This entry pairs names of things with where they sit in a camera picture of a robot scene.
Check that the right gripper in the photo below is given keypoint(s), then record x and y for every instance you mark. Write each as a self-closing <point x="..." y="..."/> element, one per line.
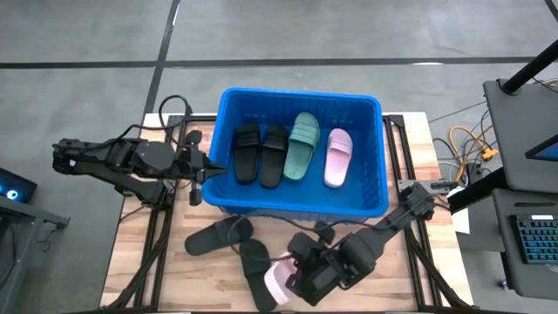
<point x="322" y="279"/>

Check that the grey metal bracket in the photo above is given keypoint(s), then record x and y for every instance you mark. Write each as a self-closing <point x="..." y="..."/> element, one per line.
<point x="405" y="184"/>

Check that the black computer blue lights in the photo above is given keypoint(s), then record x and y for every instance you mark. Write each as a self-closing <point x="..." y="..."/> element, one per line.
<point x="17" y="185"/>

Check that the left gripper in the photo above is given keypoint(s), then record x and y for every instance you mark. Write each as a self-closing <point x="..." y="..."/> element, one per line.
<point x="194" y="168"/>

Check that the black rubber slide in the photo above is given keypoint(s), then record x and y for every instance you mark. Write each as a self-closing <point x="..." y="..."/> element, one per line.
<point x="246" y="157"/>
<point x="274" y="161"/>
<point x="219" y="235"/>
<point x="253" y="266"/>

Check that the backlit computer keyboard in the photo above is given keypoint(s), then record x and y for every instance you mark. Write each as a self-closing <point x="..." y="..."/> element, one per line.
<point x="538" y="240"/>

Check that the grey desk with keyboard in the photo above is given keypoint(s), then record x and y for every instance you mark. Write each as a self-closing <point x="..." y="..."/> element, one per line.
<point x="532" y="279"/>

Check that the green rubber slide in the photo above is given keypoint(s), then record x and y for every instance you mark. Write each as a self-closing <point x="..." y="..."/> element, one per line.
<point x="301" y="148"/>

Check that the grey metal stand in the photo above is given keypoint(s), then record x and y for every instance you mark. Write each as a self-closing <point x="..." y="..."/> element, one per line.
<point x="17" y="218"/>

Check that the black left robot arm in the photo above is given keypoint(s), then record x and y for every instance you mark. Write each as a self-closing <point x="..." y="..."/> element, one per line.
<point x="131" y="159"/>

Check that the grey desk panel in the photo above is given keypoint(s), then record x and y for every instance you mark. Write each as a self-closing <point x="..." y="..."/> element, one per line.
<point x="527" y="113"/>

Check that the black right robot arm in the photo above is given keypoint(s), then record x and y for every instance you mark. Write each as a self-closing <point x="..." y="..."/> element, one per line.
<point x="375" y="240"/>

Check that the black aluminium frame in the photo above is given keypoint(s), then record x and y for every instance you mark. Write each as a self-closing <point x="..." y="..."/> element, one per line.
<point x="394" y="122"/>
<point x="174" y="121"/>

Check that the black round pole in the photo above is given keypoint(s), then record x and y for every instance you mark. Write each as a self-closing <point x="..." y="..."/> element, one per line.
<point x="532" y="67"/>

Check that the white paper sheet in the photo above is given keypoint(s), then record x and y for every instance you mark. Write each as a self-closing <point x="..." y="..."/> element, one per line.
<point x="461" y="221"/>

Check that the blue plastic bin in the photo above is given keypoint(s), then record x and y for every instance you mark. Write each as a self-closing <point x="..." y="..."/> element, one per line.
<point x="305" y="200"/>

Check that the black slanted panel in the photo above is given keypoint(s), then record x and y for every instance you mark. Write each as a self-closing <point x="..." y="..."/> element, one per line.
<point x="473" y="197"/>

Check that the pink rubber slide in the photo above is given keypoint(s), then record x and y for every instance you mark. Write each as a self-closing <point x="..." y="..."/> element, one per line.
<point x="338" y="159"/>
<point x="274" y="283"/>

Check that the black computer monitor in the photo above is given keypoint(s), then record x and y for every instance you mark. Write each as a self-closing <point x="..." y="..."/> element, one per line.
<point x="547" y="150"/>

